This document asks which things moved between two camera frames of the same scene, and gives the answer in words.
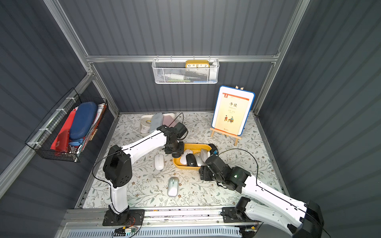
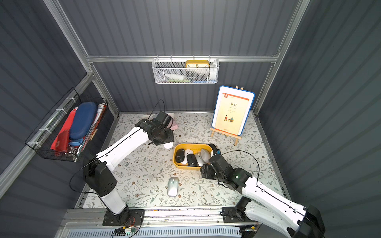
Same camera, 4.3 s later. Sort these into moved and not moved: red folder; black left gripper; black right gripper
Moved: black left gripper
Not moved: red folder; black right gripper
